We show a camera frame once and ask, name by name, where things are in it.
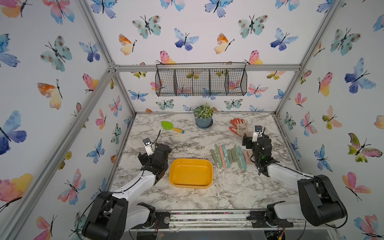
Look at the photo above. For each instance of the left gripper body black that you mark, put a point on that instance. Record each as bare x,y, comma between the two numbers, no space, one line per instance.
144,158

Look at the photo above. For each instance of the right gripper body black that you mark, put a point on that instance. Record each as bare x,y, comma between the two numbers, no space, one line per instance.
250,145

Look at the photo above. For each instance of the yellow plastic storage tray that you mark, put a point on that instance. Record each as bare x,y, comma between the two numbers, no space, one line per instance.
191,173

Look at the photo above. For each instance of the teal ceramic sheathed knife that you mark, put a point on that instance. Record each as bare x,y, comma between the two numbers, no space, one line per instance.
226,156

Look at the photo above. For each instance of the pink sheathed fruit knife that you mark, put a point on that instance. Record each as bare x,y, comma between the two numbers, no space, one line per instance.
224,162

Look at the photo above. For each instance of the green sheathed fruit knife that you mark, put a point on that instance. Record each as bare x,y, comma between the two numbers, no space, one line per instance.
218,155

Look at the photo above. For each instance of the grey green folding knife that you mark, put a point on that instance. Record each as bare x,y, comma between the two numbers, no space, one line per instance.
214,156

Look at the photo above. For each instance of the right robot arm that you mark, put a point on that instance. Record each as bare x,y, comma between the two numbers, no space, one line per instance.
318,204

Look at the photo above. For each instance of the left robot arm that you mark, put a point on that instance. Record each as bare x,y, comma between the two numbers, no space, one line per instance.
120,204

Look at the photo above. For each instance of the pink sheathed knife in tray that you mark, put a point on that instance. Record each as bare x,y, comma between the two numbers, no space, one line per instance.
247,155

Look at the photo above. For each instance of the sage green folding knife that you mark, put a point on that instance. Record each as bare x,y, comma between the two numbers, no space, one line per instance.
229,152

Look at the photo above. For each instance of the red and pink glove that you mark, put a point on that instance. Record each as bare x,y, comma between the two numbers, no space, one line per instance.
239,127

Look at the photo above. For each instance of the green toy garden trowel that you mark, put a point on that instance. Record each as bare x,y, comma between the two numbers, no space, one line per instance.
169,126

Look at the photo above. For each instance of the potted green plant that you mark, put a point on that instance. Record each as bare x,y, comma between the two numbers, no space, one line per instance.
204,116

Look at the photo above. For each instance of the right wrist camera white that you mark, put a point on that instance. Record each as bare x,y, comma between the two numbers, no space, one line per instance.
258,130

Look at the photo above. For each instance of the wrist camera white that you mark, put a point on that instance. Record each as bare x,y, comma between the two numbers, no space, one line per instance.
149,146
258,130

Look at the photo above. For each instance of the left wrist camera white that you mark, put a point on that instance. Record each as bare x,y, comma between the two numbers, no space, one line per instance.
149,146

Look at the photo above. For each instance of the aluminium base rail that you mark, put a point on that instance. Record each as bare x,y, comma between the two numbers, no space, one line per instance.
210,219

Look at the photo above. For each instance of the black wire wall basket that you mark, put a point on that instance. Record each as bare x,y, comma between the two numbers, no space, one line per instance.
201,80

